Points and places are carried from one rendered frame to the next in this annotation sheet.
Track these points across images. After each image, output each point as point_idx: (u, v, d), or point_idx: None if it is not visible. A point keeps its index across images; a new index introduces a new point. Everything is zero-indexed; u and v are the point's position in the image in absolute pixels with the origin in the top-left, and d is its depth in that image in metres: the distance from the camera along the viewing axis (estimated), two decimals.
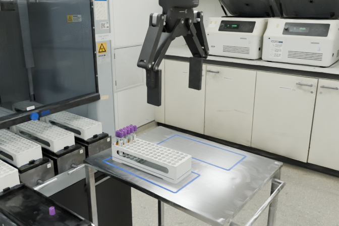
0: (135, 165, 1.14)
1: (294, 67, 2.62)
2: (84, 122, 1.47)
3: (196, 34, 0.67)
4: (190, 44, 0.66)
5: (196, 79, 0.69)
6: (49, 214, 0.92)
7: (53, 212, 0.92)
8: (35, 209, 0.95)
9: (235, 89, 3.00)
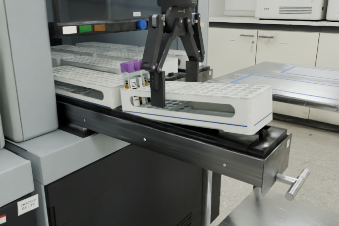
0: (166, 116, 0.62)
1: None
2: (179, 52, 1.19)
3: (193, 37, 0.68)
4: (187, 46, 0.66)
5: None
6: None
7: None
8: None
9: (292, 55, 2.73)
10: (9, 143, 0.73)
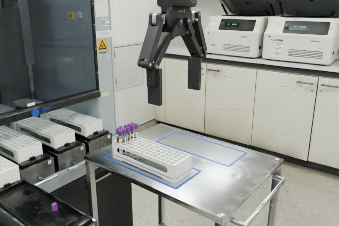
0: (135, 163, 1.13)
1: (294, 65, 2.62)
2: (85, 119, 1.47)
3: (194, 35, 0.68)
4: (189, 44, 0.67)
5: (195, 79, 0.70)
6: (52, 210, 0.92)
7: (56, 208, 0.92)
8: (35, 205, 0.95)
9: (235, 88, 3.00)
10: None
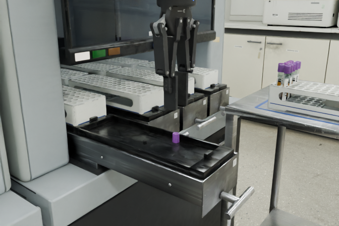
0: (316, 111, 0.78)
1: None
2: (194, 69, 1.12)
3: (163, 47, 0.59)
4: (171, 53, 0.62)
5: (169, 97, 0.65)
6: (174, 142, 0.68)
7: (179, 138, 0.68)
8: (140, 138, 0.70)
9: (302, 62, 2.65)
10: (16, 182, 0.66)
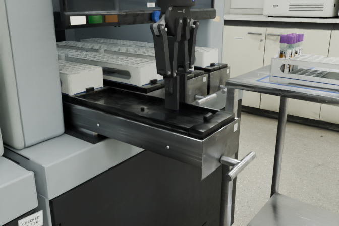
0: (320, 82, 0.75)
1: None
2: None
3: (164, 48, 0.59)
4: (172, 53, 0.62)
5: (170, 97, 0.65)
6: (173, 109, 0.66)
7: None
8: (138, 107, 0.68)
9: (302, 54, 2.63)
10: (9, 150, 0.64)
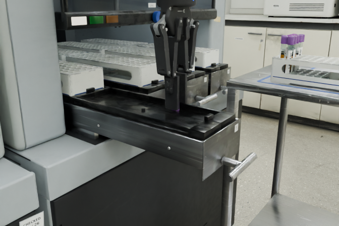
0: (321, 82, 0.75)
1: None
2: (194, 49, 1.10)
3: (164, 48, 0.59)
4: (172, 53, 0.62)
5: (170, 97, 0.65)
6: (174, 109, 0.66)
7: (179, 107, 0.66)
8: (139, 107, 0.68)
9: (303, 54, 2.63)
10: (10, 151, 0.64)
